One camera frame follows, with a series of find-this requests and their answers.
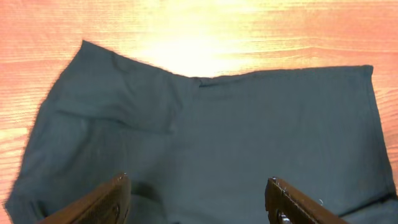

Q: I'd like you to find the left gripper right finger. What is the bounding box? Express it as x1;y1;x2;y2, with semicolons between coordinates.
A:
264;177;347;224

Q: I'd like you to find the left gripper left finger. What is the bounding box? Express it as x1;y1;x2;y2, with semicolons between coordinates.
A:
40;173;131;224

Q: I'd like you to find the black t-shirt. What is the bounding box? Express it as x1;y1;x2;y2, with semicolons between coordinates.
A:
5;41;397;223

